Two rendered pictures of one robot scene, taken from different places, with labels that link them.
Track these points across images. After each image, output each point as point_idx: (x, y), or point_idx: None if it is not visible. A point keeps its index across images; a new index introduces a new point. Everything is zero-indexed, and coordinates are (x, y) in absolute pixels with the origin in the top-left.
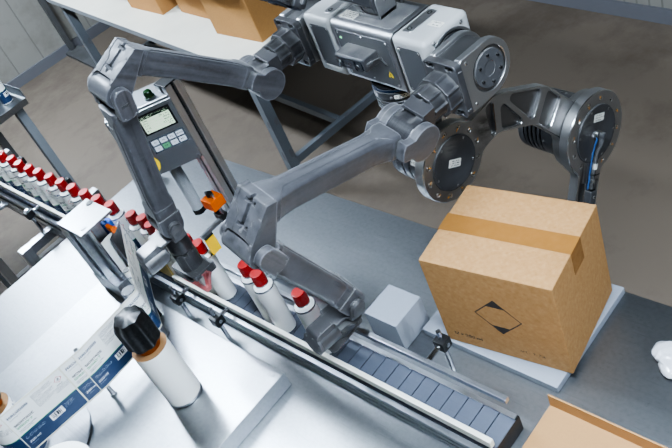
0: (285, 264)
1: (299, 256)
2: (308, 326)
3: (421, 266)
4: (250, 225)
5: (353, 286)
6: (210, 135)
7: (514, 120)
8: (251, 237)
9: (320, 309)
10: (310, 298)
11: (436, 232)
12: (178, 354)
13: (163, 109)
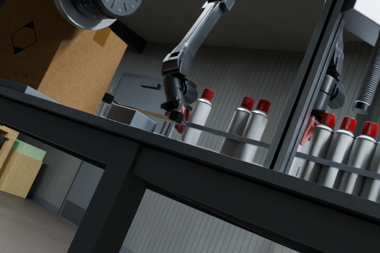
0: (202, 11)
1: (199, 17)
2: (194, 83)
3: (124, 50)
4: None
5: (170, 54)
6: None
7: None
8: None
9: (193, 123)
10: (200, 99)
11: (112, 31)
12: (295, 157)
13: None
